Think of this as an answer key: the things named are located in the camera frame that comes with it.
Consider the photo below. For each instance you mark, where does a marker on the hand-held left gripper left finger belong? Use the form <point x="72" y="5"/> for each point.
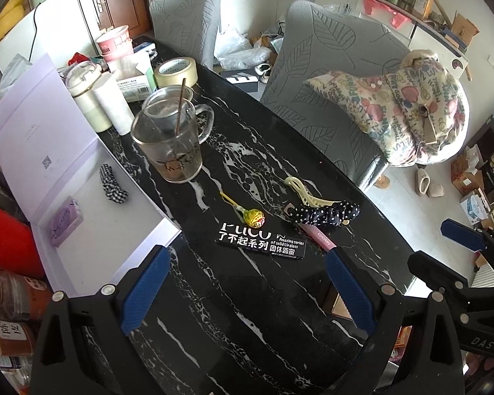
<point x="144" y="288"/>

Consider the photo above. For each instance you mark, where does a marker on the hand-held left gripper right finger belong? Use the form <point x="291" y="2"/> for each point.
<point x="350" y="292"/>

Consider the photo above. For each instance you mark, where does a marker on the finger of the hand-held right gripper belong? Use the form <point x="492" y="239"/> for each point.
<point x="463" y="234"/>
<point x="432" y="269"/>

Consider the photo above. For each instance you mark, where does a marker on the pink lip gloss tube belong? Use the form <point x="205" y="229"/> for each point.
<point x="319" y="238"/>

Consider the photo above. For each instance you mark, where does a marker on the black polka dot scrunchie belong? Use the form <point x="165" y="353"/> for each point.
<point x="329" y="213"/>

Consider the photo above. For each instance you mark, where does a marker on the black lip gloss box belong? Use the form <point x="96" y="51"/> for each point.
<point x="247" y="240"/>

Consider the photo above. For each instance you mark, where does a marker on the yellow lollipop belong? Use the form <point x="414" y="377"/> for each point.
<point x="255" y="217"/>

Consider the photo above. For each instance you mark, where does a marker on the lavender gift box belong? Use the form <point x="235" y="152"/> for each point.
<point x="45" y="131"/>

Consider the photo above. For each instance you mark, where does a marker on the blue white tissue box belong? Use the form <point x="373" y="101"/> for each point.
<point x="473" y="210"/>

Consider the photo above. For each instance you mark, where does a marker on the beige slipper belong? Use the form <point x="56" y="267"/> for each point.
<point x="436" y="191"/>
<point x="422" y="179"/>

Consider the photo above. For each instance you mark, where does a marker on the brown slipper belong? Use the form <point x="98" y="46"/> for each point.
<point x="382" y="181"/>

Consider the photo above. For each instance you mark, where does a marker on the black white checkered scrunchie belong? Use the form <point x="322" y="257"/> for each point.
<point x="113" y="187"/>

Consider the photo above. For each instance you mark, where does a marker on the cream hair clip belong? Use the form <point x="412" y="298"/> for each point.
<point x="302" y="191"/>

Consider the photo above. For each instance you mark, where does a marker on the glass mug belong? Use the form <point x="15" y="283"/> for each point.
<point x="168" y="160"/>

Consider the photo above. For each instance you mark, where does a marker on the orange label spice jar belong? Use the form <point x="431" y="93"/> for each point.
<point x="12" y="294"/>

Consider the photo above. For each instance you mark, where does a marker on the colourful printed cushion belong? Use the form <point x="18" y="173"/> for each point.
<point x="395" y="103"/>

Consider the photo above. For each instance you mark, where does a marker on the red plastic container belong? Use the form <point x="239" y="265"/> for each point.
<point x="4" y="238"/>

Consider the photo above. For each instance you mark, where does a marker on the white tissue roll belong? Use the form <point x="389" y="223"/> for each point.
<point x="113" y="107"/>

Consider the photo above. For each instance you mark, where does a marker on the brown stirring stick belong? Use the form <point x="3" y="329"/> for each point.
<point x="180" y="107"/>

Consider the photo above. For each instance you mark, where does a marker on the cream thermos jar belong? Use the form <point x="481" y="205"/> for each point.
<point x="86" y="98"/>

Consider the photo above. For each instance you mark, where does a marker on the white green medicine box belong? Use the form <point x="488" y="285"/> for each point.
<point x="134" y="88"/>

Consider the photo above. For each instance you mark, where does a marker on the white counter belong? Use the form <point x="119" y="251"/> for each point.
<point x="428" y="37"/>

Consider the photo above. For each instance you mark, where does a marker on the open cardboard box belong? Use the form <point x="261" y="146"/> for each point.
<point x="465" y="28"/>

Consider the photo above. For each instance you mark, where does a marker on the clear tape roll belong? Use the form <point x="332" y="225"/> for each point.
<point x="164" y="76"/>

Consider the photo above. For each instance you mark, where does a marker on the grey leaf pattern chair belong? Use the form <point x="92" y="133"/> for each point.
<point x="313" y="70"/>
<point x="181" y="20"/>

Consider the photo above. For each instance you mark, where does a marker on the black shoe box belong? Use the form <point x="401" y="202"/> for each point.
<point x="238" y="82"/>

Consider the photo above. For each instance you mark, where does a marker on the white shoe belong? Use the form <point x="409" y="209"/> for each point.
<point x="263" y="72"/>

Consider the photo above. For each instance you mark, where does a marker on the pink plastic bag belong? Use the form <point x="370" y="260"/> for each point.
<point x="385" y="10"/>

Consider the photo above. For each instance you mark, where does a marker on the red cloth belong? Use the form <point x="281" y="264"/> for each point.
<point x="78" y="58"/>

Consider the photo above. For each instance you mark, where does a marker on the dark blue case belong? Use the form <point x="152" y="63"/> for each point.
<point x="144" y="44"/>

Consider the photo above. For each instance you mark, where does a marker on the pink paper bowl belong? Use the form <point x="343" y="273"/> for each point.
<point x="115" y="45"/>

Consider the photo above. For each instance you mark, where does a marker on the clear plastic bag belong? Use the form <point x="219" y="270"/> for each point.
<point x="251" y="55"/>

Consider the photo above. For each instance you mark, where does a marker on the white plastic bag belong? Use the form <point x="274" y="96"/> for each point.
<point x="230" y="43"/>

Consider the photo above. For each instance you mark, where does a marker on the white fridge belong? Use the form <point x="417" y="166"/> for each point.
<point x="53" y="28"/>

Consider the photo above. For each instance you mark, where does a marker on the yellow plastic basin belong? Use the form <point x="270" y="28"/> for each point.
<point x="4" y="16"/>

